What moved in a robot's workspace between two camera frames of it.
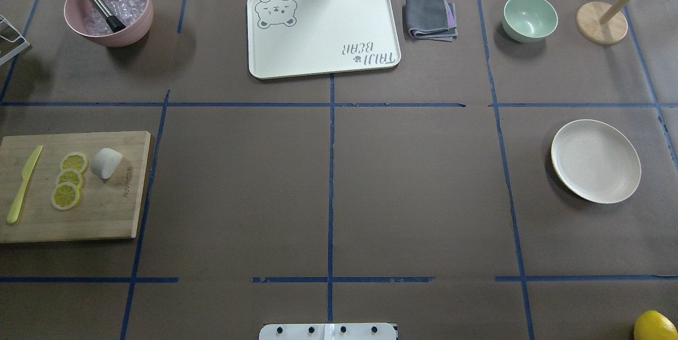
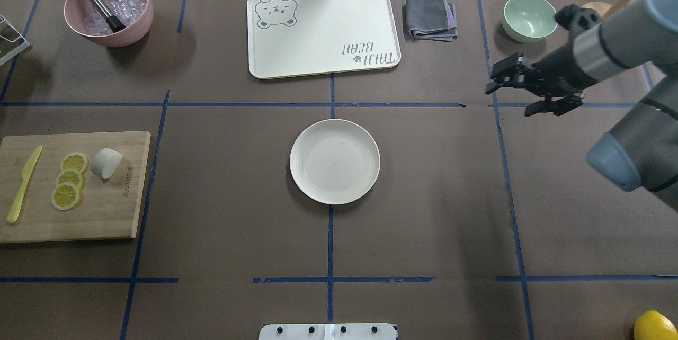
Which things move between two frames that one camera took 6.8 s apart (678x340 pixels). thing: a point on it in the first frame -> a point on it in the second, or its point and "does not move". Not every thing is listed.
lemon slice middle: x=70 y=176 does not move
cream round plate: x=596 y=161 -> x=335 y=161
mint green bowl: x=528 y=18 does not move
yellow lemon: x=653 y=325 does not move
